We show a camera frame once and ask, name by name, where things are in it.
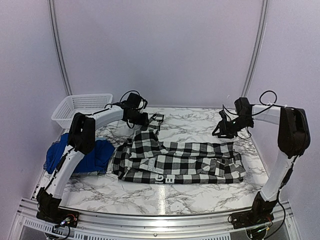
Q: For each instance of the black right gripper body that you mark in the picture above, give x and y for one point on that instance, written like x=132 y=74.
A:
x=238 y=125

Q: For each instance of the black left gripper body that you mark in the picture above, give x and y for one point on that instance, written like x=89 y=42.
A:
x=138 y=120

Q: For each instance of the black white checkered cloth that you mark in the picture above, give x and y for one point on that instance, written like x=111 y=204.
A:
x=145 y=159

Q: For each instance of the blue pleated skirt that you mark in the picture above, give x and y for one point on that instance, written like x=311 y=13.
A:
x=55 y=153

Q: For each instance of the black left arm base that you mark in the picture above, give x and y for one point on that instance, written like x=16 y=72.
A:
x=49 y=210

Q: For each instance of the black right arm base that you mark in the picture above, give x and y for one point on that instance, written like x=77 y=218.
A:
x=261 y=212

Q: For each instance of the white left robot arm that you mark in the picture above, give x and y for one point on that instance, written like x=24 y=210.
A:
x=78 y=151

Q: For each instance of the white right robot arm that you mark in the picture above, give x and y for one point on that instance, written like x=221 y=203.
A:
x=292 y=140

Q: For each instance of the white plastic laundry basket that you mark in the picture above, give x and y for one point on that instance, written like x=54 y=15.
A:
x=80 y=103

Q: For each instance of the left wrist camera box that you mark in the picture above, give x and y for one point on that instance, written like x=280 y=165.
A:
x=136 y=102

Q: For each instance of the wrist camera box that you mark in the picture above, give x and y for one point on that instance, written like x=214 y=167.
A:
x=243 y=107
x=136 y=102

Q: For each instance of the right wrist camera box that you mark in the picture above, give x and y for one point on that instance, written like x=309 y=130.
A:
x=243 y=107

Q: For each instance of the left aluminium wall post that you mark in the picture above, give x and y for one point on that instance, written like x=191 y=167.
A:
x=58 y=47

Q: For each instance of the aluminium wall post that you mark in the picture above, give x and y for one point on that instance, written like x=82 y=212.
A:
x=58 y=47
x=256 y=47

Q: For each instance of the aluminium front frame rail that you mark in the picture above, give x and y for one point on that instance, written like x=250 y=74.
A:
x=108 y=226

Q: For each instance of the right aluminium wall post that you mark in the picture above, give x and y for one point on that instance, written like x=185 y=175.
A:
x=256 y=47

